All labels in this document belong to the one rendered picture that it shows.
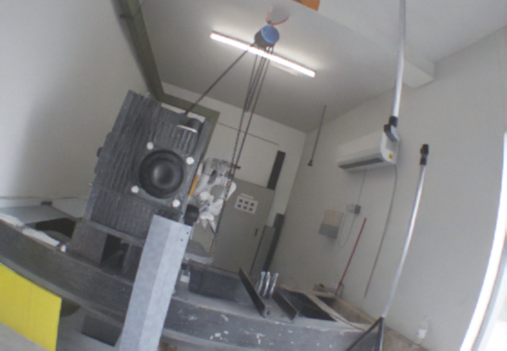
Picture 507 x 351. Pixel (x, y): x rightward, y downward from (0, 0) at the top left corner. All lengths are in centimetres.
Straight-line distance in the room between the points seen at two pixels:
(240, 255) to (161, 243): 342
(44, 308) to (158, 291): 74
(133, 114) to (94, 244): 72
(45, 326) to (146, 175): 112
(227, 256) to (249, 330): 307
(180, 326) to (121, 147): 102
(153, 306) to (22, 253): 88
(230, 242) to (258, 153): 161
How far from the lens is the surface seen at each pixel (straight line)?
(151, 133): 149
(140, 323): 150
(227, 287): 240
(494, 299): 189
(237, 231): 461
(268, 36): 203
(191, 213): 269
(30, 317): 189
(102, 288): 166
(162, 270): 138
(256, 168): 488
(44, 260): 178
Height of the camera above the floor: 122
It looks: 10 degrees up
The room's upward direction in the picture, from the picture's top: 18 degrees clockwise
